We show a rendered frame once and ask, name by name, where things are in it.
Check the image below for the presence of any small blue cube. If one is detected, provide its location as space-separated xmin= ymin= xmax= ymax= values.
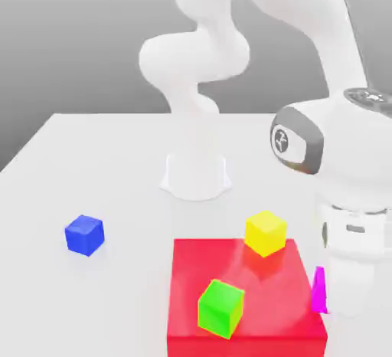
xmin=64 ymin=214 xmax=106 ymax=257

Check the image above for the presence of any small green cube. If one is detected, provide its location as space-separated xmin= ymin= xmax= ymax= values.
xmin=197 ymin=279 xmax=246 ymax=340

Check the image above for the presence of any small magenta cube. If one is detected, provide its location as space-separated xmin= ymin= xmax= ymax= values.
xmin=311 ymin=266 xmax=329 ymax=315

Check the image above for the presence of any small yellow cube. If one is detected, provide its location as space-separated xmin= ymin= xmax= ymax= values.
xmin=243 ymin=209 xmax=289 ymax=259

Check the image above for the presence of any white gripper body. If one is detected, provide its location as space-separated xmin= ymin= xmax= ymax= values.
xmin=325 ymin=251 xmax=380 ymax=319

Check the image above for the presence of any large red box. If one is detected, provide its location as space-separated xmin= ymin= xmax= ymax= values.
xmin=166 ymin=237 xmax=329 ymax=357

